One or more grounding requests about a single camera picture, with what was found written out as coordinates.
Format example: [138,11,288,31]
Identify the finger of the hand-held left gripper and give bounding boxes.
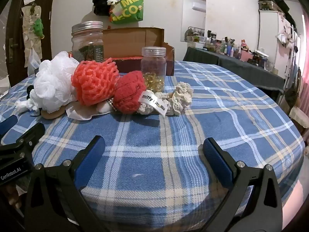
[0,122,46,150]
[0,115,19,136]

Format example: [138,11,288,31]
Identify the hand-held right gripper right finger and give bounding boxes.
[198,137,284,232]

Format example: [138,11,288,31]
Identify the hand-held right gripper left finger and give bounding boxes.
[24,135,109,232]

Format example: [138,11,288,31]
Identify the white fluffy cotton piece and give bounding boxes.
[15,99,39,113]

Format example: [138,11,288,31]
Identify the white wrapper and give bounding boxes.
[66,101,114,121]

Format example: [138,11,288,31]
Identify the white mesh bath loofah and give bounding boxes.
[33,51,80,113]

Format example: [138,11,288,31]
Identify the red knitted pouf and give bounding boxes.
[113,71,147,113]

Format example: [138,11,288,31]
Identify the orange-red mesh bath loofah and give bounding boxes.
[71,57,119,106]

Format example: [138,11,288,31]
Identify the cream lace scrunchie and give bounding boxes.
[154,82,194,117]

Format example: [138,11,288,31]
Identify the cardboard box red inside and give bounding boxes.
[68,27,175,76]

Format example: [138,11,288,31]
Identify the person's left hand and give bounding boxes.
[5,182,23,209]

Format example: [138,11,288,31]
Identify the blue plaid blanket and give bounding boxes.
[0,59,306,232]

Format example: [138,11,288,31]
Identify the white plastic bag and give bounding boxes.
[27,48,42,76]

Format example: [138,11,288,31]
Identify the beige hanging organizer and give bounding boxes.
[21,5,45,68]

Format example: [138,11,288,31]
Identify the dark wooden door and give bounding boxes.
[6,0,57,87]

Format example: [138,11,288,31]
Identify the dark cloth-covered table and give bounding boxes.
[183,46,286,95]

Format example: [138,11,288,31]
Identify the green plush toy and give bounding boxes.
[32,19,45,39]

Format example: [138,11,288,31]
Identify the large glass jar metal lid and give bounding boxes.
[71,21,105,62]

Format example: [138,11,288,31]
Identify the small glass jar, yellow capsules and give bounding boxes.
[141,46,167,93]

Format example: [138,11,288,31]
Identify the row of cosmetic bottles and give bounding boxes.
[185,26,276,74]

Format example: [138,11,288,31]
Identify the white wardrobe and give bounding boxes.
[257,9,301,61]

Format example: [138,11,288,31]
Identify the green tote bag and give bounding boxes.
[110,0,144,25]

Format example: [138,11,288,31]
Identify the pink curtain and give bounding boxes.
[297,7,309,107]

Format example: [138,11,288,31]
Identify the dark storage case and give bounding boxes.
[258,0,296,25]

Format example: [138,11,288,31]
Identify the door handle lock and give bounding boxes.
[8,39,18,66]

